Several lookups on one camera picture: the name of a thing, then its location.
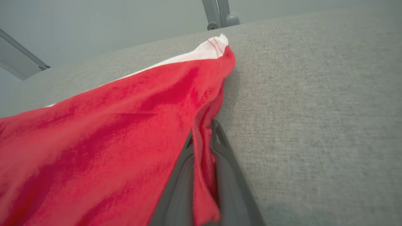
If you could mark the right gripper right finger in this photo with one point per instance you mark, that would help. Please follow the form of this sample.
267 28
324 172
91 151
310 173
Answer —
232 194

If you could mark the grey metal frame post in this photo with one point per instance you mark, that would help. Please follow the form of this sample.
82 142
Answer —
216 12

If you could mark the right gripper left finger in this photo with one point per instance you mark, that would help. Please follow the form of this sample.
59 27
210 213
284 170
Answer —
179 204

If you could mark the grey fabric sofa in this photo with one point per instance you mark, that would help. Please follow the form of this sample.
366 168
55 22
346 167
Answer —
314 110

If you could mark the red white striped shorts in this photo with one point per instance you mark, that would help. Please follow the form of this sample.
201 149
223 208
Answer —
94 141

